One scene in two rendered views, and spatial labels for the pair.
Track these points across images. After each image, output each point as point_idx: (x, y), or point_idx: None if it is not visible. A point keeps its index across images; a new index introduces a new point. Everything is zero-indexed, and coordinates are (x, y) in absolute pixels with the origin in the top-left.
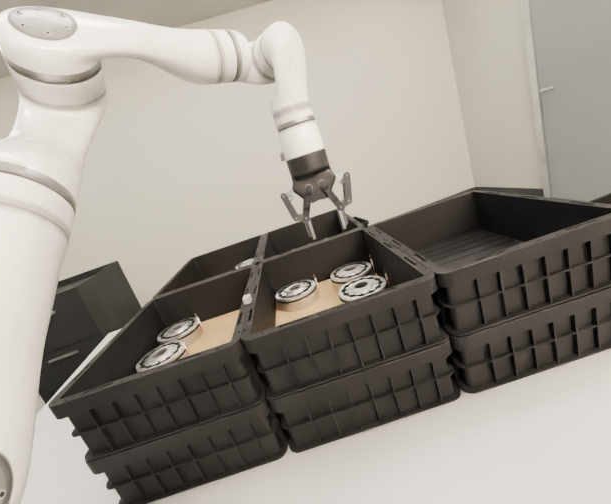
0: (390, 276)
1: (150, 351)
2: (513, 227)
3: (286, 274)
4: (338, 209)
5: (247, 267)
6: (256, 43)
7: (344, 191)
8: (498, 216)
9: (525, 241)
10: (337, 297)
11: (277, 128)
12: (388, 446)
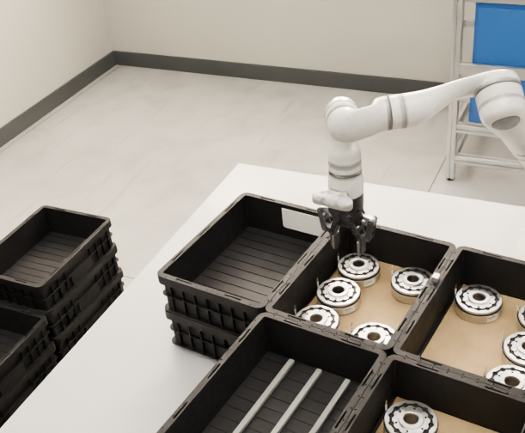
0: (308, 290)
1: None
2: (198, 265)
3: None
4: (337, 230)
5: (404, 352)
6: (357, 108)
7: (325, 221)
8: (186, 270)
9: (207, 266)
10: (348, 322)
11: (361, 169)
12: None
